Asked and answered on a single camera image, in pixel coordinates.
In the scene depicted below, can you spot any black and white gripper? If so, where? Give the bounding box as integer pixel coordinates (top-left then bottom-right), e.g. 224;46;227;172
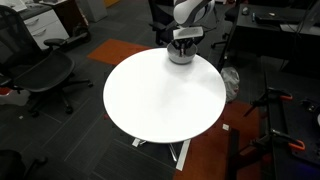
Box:
173;26;204;56

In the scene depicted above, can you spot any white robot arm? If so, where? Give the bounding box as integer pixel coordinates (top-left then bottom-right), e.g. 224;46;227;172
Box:
173;0;215;55

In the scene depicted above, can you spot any grey round bowl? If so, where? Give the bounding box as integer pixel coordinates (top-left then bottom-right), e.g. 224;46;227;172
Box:
167;43;198;64

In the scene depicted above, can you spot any white plastic bag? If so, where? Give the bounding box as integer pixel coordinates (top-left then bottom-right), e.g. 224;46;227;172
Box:
221;67;240;103

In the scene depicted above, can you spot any white table base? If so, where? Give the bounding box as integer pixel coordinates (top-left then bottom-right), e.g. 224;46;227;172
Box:
131;138;191;171

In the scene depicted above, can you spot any black desk right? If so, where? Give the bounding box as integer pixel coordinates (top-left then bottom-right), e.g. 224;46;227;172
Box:
216;3;320;71

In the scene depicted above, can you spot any white drawer cabinet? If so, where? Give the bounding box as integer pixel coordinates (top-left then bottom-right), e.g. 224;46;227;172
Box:
21;10;69;49

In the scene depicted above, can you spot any black mesh office chair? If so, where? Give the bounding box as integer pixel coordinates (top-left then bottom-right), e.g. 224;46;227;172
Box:
0;5;93;117

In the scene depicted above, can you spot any orange handled clamp upper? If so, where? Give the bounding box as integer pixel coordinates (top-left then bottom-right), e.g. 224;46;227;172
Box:
244;87;293;117

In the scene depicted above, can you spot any orange handled clamp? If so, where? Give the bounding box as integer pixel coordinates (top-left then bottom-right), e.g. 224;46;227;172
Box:
244;87;293;117
249;128;306;152

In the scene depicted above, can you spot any orange handled clamp lower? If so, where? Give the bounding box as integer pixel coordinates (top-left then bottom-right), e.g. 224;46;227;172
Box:
249;128;306;152

